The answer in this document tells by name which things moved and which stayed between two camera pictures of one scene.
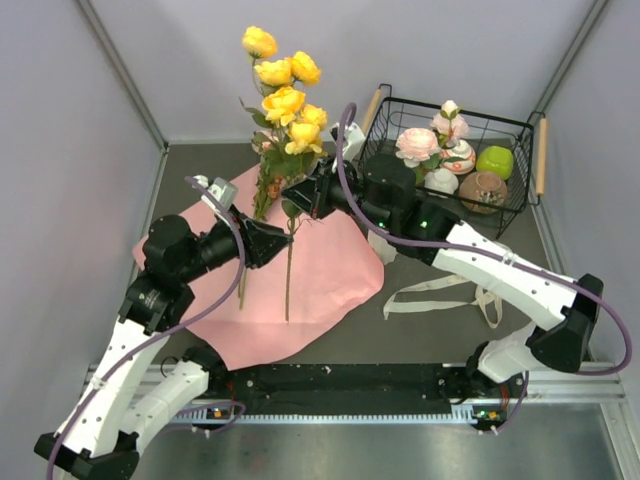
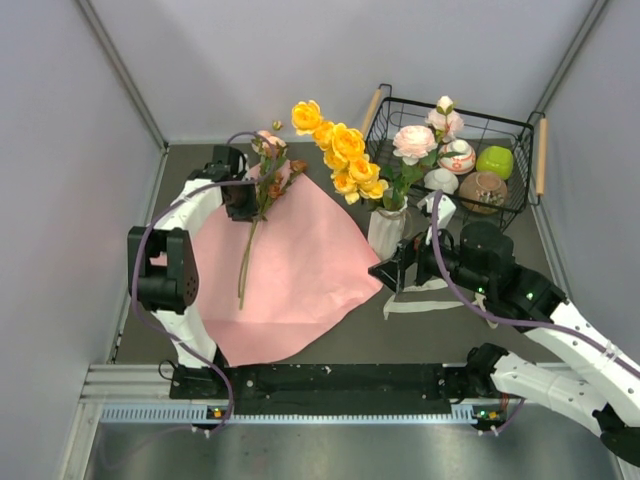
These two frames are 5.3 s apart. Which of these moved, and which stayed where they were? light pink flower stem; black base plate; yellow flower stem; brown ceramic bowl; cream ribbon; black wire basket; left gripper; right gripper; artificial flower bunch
Moved: right gripper; yellow flower stem; left gripper
Stayed: artificial flower bunch; cream ribbon; black wire basket; brown ceramic bowl; light pink flower stem; black base plate
